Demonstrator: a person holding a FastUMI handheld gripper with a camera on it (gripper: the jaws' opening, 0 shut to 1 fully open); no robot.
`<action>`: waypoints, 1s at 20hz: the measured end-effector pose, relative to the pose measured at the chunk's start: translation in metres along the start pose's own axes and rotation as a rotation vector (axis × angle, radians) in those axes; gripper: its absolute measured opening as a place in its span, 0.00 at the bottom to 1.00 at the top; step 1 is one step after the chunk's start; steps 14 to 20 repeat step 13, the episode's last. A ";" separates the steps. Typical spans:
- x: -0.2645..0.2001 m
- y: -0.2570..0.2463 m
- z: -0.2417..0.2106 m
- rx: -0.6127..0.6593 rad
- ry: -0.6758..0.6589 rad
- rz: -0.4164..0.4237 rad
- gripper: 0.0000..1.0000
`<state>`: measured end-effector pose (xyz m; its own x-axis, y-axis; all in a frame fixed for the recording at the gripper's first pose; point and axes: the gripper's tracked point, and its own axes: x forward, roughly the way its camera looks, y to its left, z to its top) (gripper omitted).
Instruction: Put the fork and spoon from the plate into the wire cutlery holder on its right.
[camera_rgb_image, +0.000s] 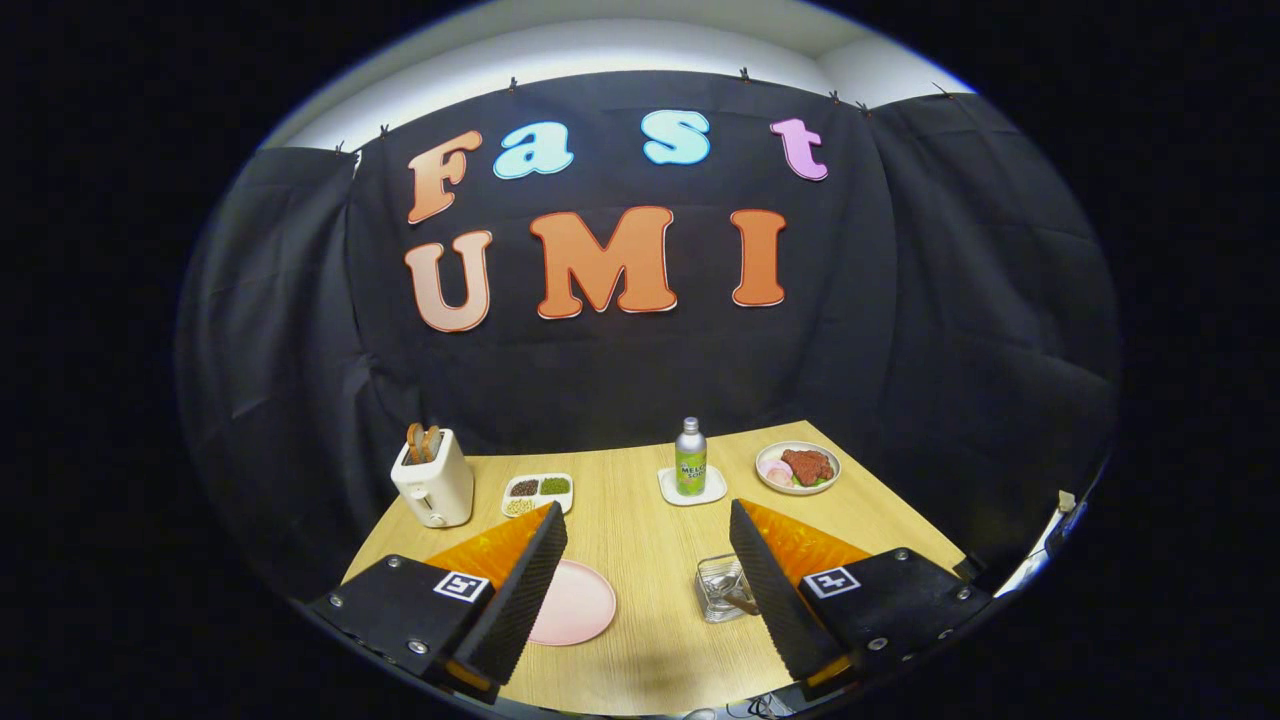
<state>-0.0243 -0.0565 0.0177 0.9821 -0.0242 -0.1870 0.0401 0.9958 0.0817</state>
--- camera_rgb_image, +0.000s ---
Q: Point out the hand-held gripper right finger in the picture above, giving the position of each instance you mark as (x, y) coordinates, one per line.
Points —
(775, 600)

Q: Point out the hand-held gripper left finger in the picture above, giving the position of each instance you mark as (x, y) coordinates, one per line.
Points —
(525, 600)

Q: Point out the pink plate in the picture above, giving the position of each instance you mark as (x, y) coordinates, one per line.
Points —
(585, 600)

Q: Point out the pile of yellow soybeans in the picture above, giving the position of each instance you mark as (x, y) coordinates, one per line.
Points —
(519, 507)

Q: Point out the white divided dish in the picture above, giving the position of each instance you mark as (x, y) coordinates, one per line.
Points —
(540, 499)

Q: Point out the pile of dark red beans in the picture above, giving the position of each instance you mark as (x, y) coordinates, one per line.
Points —
(523, 488)

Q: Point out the pile of green beans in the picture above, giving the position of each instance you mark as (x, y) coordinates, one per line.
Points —
(555, 486)

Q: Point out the white square coaster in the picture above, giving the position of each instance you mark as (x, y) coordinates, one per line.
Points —
(715, 490)

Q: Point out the pink ham slices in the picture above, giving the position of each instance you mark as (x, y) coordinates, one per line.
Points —
(777, 474)

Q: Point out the red meat piece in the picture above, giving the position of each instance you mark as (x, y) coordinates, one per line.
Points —
(808, 466)

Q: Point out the white toaster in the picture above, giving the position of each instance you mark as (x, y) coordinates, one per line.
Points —
(435, 490)

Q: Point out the white round food plate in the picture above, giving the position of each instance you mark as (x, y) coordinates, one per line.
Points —
(770, 452)

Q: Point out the green soda bottle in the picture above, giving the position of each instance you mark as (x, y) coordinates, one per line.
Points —
(690, 470)

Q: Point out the toasted bread slice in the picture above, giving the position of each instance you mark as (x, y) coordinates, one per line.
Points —
(414, 443)
(432, 445)

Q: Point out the black backdrop cloth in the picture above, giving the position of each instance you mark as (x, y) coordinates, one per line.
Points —
(650, 380)

